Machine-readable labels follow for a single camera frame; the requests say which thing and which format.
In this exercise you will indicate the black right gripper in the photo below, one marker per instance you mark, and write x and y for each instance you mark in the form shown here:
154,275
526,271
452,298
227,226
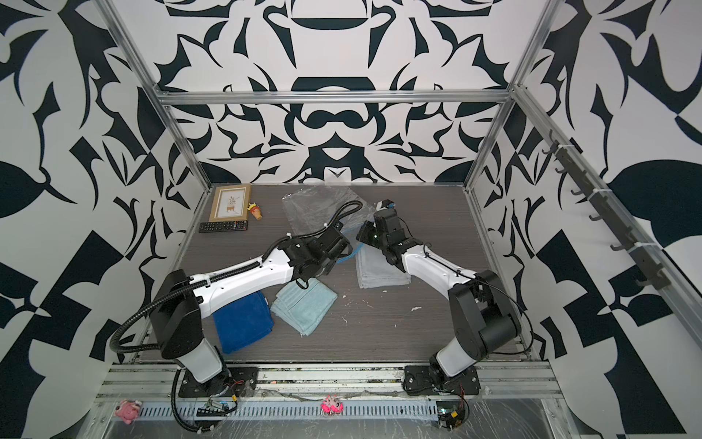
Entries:
365,230

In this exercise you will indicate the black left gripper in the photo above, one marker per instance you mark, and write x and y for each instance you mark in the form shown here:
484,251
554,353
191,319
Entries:
307,244

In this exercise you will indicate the grey towel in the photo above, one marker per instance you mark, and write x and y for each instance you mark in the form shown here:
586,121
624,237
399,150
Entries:
374,271

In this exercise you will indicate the clear plastic vacuum bag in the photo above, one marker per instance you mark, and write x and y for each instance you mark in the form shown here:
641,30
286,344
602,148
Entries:
309,209

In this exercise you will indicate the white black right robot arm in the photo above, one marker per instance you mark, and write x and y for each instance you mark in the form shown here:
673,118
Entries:
484,316

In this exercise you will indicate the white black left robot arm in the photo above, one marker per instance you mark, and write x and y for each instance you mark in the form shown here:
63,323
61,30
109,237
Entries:
177,323

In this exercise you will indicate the light teal folded towel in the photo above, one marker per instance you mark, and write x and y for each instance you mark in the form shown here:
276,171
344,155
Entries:
303,309

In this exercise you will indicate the dark blue folded towel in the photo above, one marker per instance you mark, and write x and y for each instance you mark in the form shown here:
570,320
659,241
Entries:
243,322

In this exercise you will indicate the ice cream cone toy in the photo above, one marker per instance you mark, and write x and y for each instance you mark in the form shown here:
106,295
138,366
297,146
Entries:
255,210

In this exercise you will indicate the black tv remote control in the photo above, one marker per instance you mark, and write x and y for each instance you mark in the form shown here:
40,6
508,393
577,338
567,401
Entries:
223,226

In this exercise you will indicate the small green circuit board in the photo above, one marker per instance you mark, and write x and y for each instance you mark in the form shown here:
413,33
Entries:
221,407

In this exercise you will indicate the black electronics box with led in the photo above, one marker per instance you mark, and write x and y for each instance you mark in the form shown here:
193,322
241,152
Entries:
452,417

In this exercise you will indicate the wooden picture frame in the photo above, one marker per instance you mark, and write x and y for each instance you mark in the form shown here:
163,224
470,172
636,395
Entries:
230,203

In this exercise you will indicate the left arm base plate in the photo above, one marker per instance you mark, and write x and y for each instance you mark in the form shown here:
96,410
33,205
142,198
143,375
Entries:
237,381

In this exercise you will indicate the magenta toy on rail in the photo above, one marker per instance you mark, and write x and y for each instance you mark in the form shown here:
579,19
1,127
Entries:
332,405

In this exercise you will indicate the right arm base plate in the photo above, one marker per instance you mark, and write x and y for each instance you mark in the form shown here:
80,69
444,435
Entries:
431,380

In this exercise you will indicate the white slotted cable duct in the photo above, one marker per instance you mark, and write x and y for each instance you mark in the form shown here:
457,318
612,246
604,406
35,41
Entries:
312,411

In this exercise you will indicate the pink toy on rail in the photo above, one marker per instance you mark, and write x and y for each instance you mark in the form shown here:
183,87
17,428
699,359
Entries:
128,411

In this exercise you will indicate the black wall hook rack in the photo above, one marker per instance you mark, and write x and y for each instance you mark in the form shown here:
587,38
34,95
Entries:
604,234

